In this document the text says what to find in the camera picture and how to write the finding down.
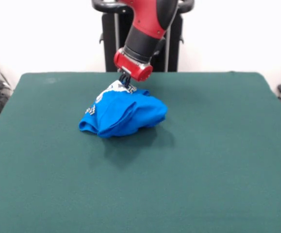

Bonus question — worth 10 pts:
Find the dark green tablecloth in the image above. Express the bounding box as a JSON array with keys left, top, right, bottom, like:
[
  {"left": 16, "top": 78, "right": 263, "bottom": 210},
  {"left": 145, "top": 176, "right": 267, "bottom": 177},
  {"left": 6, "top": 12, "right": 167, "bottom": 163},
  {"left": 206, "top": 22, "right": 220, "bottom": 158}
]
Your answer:
[{"left": 0, "top": 71, "right": 281, "bottom": 233}]

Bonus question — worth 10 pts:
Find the blue printed t-shirt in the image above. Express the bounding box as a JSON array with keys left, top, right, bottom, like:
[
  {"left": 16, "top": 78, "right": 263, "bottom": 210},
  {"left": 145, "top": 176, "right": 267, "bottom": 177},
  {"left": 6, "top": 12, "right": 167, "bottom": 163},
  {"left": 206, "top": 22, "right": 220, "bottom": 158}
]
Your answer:
[{"left": 78, "top": 81, "right": 168, "bottom": 139}]

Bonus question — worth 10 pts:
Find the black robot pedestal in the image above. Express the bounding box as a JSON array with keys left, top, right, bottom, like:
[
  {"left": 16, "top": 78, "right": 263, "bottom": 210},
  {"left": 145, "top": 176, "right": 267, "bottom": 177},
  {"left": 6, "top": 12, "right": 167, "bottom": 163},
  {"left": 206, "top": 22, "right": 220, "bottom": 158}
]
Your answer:
[{"left": 91, "top": 0, "right": 194, "bottom": 73}]

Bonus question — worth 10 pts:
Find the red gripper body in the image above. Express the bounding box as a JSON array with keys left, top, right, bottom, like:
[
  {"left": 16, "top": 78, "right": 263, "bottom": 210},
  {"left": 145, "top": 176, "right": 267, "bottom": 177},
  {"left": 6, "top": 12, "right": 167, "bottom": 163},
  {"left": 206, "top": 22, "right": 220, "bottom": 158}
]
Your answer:
[{"left": 113, "top": 48, "right": 154, "bottom": 83}]

